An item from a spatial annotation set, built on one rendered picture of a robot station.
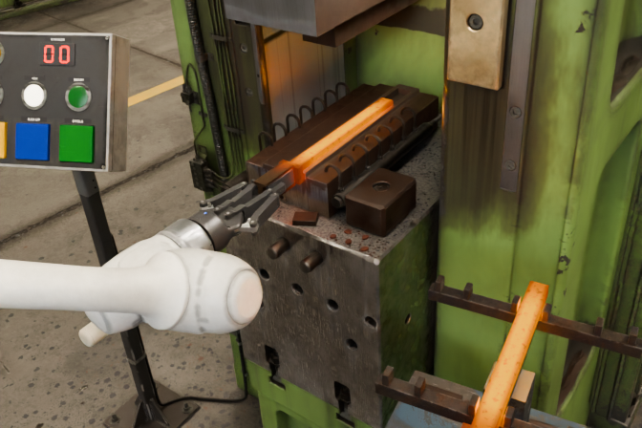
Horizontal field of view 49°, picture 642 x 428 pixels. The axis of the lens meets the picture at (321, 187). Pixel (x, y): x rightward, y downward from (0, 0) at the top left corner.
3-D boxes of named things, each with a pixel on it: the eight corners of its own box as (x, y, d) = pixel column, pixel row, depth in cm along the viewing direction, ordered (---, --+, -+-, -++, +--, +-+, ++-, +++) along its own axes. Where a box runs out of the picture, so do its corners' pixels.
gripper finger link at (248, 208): (222, 212, 118) (227, 215, 117) (268, 183, 124) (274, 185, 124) (224, 232, 120) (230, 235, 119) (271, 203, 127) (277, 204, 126)
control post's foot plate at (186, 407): (149, 460, 198) (142, 438, 193) (98, 423, 209) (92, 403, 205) (203, 408, 212) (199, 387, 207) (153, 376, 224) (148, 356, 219)
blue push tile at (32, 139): (46, 160, 145) (47, 124, 145) (14, 159, 146) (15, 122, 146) (51, 160, 146) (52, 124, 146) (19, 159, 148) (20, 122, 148)
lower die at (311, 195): (329, 219, 132) (326, 180, 128) (248, 188, 143) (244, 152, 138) (438, 127, 160) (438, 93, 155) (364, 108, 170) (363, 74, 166)
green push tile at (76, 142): (91, 162, 143) (92, 125, 143) (57, 161, 144) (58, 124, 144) (96, 162, 144) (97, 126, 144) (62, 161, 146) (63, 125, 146)
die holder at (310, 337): (381, 433, 144) (377, 261, 121) (243, 357, 165) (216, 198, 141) (498, 282, 181) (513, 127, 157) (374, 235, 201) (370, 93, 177)
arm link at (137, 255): (163, 284, 117) (216, 292, 108) (88, 341, 106) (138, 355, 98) (139, 227, 113) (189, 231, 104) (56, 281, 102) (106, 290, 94)
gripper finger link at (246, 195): (222, 230, 120) (215, 228, 121) (260, 198, 128) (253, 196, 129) (218, 211, 118) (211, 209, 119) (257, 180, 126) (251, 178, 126)
